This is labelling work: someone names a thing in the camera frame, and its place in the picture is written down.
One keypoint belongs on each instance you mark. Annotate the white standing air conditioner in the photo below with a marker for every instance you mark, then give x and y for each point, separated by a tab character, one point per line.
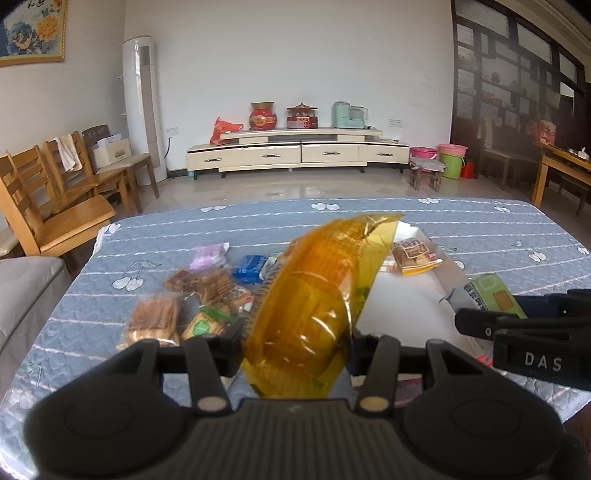
143	110

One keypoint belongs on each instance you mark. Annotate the white cardboard box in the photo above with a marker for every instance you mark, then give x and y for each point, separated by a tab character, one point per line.
406	300

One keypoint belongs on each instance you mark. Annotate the brown and white cracker packet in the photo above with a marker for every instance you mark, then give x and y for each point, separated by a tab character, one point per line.
415	254

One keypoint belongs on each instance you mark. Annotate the green label biscuit packet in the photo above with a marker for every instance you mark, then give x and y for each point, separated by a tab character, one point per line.
205	325

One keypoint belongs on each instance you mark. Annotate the green snack packet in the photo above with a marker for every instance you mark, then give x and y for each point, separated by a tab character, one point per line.
496	295

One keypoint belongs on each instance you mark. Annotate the framed flower wall picture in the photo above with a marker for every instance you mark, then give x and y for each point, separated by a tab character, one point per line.
32	32

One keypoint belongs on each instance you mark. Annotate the mint green kitchen appliance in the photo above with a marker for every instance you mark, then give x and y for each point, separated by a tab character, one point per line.
344	115

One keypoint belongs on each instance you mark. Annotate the light wooden chair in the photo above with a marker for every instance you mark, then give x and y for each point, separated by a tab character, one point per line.
32	164
108	180
69	221

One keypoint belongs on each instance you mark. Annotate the dark wooden chair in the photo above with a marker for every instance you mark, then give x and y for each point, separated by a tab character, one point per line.
508	159
138	160

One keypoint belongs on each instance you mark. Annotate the dark back wooden chair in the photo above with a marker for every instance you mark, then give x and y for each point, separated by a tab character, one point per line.
138	160

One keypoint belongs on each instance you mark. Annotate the dark brown cookie packet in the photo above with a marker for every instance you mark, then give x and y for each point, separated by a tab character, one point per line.
210	288

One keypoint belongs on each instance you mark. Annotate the green bucket with pink rim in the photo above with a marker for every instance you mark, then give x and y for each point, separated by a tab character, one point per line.
452	161

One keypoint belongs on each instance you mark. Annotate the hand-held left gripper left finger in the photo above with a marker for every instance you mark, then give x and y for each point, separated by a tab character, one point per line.
228	356

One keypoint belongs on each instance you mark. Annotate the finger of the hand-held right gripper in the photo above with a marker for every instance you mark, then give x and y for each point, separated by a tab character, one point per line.
558	302
482	324

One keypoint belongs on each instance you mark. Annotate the red plastic bag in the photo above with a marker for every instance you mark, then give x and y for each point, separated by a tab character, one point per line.
224	131

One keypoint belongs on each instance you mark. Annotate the small wooden stool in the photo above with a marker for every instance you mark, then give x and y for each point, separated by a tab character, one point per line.
427	168

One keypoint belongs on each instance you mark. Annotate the red gift box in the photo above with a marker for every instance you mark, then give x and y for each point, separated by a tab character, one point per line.
302	117

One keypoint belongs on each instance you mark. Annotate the dark wooden display shelf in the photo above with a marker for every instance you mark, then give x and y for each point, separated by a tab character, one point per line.
508	69

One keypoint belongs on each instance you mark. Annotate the red round jar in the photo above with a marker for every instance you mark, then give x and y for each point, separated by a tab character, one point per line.
263	117

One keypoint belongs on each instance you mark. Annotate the pink basin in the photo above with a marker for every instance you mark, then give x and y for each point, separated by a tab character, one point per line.
424	152

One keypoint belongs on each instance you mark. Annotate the small red bucket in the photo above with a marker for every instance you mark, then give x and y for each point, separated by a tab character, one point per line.
467	170

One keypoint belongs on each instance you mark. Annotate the wooden side table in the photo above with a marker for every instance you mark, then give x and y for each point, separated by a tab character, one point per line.
554	168

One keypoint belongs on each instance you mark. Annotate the blue quilted tablecloth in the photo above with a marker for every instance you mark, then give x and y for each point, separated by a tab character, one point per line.
184	221

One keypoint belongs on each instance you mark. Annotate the yellow clear snack packet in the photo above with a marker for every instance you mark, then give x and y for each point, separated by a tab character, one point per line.
304	300

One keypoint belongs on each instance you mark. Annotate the purple snack packet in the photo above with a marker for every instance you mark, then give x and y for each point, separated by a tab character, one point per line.
207	257

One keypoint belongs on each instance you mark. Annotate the cream low cabinet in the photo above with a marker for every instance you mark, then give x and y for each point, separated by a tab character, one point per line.
277	154

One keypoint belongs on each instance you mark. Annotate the clear biscuit packet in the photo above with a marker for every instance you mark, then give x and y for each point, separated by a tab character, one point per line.
152	318

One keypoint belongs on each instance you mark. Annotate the white towel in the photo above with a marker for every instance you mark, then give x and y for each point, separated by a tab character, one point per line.
69	152

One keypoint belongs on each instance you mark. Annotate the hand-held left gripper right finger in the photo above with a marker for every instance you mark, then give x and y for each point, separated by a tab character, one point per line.
358	356

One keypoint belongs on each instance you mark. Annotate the beige cardboard box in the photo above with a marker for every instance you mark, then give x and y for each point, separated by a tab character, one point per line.
113	148

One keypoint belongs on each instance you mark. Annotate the blue snack packet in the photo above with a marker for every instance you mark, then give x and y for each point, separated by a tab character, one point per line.
248	269

